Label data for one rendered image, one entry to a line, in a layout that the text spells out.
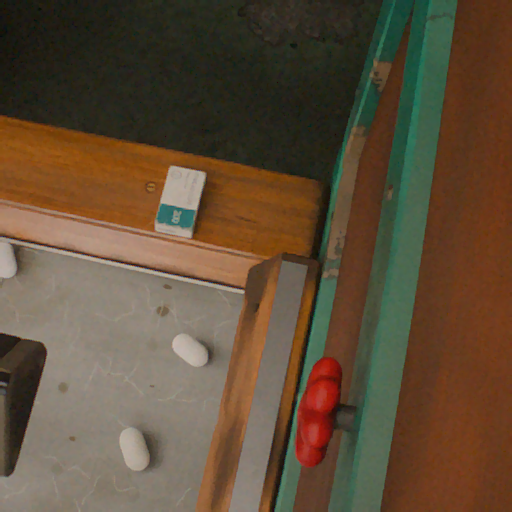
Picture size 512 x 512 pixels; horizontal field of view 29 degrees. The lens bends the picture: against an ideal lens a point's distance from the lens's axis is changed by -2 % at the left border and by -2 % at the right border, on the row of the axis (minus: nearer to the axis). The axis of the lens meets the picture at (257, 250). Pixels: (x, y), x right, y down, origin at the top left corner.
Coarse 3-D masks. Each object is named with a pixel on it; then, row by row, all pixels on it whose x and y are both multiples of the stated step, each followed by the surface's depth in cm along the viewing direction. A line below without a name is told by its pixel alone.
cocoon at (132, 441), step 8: (128, 432) 85; (136, 432) 85; (120, 440) 85; (128, 440) 85; (136, 440) 85; (144, 440) 85; (128, 448) 85; (136, 448) 85; (144, 448) 85; (128, 456) 84; (136, 456) 84; (144, 456) 85; (128, 464) 85; (136, 464) 84; (144, 464) 85
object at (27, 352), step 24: (0, 336) 57; (0, 360) 52; (24, 360) 53; (0, 384) 51; (24, 384) 53; (0, 408) 51; (24, 408) 55; (0, 432) 52; (24, 432) 56; (0, 456) 53
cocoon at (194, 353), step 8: (176, 336) 89; (184, 336) 89; (176, 344) 89; (184, 344) 88; (192, 344) 88; (200, 344) 89; (176, 352) 89; (184, 352) 88; (192, 352) 88; (200, 352) 88; (192, 360) 88; (200, 360) 88
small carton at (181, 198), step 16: (176, 176) 92; (192, 176) 92; (176, 192) 91; (192, 192) 91; (160, 208) 90; (176, 208) 91; (192, 208) 91; (160, 224) 90; (176, 224) 90; (192, 224) 90
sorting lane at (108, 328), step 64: (64, 256) 93; (0, 320) 90; (64, 320) 91; (128, 320) 91; (192, 320) 91; (64, 384) 88; (128, 384) 89; (192, 384) 89; (64, 448) 86; (192, 448) 87
